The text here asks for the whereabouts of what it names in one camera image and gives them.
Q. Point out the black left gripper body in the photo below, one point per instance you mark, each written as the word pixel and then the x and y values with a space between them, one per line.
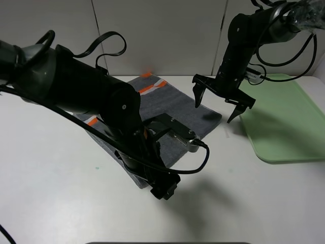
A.
pixel 141 156

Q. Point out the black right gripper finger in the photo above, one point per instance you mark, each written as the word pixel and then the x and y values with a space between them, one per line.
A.
pixel 238 110
pixel 198 91

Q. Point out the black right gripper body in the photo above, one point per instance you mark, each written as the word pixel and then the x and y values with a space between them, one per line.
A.
pixel 229 77

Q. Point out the grey towel with orange stripes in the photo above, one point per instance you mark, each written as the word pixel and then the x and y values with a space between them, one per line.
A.
pixel 157 97

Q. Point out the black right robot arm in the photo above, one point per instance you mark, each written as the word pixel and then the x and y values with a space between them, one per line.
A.
pixel 246 34

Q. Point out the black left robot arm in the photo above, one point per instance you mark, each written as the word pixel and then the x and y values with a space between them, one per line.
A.
pixel 103 105

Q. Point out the green plastic tray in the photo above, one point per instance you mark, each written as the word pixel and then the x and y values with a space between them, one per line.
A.
pixel 284 124

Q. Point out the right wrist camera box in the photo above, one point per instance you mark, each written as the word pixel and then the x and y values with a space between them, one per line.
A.
pixel 252 76

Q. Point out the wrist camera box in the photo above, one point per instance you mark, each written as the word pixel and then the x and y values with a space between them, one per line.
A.
pixel 164 124
pixel 252 76

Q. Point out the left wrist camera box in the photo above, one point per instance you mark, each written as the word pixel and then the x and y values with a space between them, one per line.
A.
pixel 164 124

